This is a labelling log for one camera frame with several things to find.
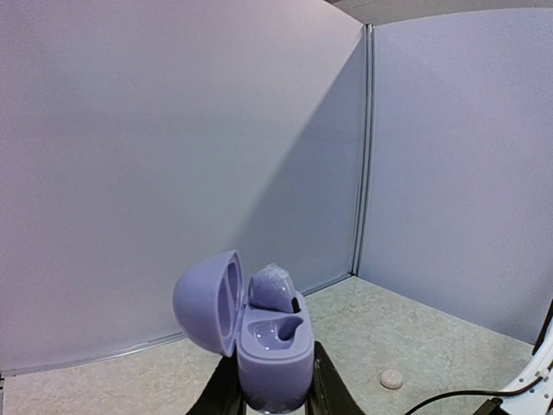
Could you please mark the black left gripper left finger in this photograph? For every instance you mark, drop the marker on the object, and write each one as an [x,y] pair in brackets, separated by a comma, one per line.
[223,394]

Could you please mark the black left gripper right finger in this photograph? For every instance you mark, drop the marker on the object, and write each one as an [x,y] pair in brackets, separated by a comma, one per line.
[328,393]

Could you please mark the pink earbud charging case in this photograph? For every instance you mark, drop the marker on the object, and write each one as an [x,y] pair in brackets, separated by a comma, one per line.
[391,379]

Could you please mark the lavender earbud charging case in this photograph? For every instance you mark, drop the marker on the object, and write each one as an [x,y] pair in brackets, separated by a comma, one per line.
[275,350]

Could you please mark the lavender earbud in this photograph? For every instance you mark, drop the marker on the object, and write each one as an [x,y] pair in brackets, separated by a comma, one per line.
[272,288]

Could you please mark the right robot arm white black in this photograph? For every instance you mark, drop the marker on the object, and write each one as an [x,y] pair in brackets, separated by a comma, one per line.
[532,389]

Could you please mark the right aluminium corner post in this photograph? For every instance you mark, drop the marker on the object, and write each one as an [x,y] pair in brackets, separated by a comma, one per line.
[366,150]

